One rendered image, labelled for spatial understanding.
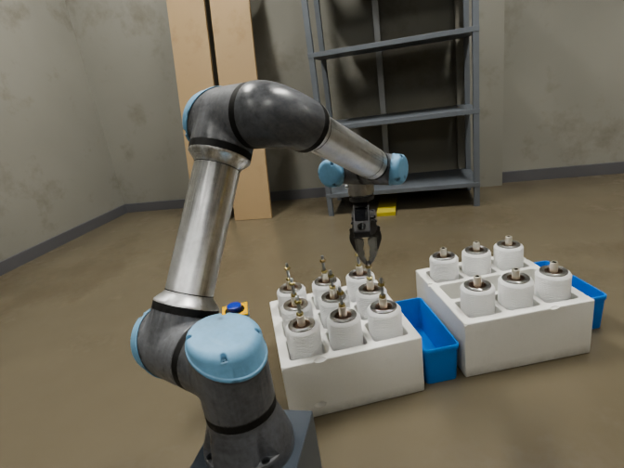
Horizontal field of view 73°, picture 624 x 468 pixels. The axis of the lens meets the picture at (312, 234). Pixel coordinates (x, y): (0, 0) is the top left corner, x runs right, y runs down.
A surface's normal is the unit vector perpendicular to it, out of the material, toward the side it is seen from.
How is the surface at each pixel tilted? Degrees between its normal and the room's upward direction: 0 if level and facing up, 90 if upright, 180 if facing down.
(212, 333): 8
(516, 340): 90
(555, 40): 90
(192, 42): 78
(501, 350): 90
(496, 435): 0
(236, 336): 8
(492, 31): 90
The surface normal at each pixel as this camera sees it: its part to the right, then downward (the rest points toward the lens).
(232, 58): -0.23, 0.15
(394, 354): 0.18, 0.30
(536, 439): -0.14, -0.94
